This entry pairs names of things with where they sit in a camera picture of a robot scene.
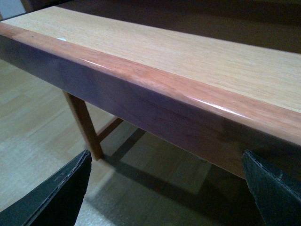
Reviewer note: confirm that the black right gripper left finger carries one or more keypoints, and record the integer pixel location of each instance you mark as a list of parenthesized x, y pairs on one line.
[(56, 201)]

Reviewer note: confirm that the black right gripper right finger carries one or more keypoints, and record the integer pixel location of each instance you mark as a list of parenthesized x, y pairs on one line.
[(277, 195)]

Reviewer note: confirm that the wooden keyboard tray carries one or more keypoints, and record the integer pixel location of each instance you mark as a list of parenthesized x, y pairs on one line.
[(201, 94)]

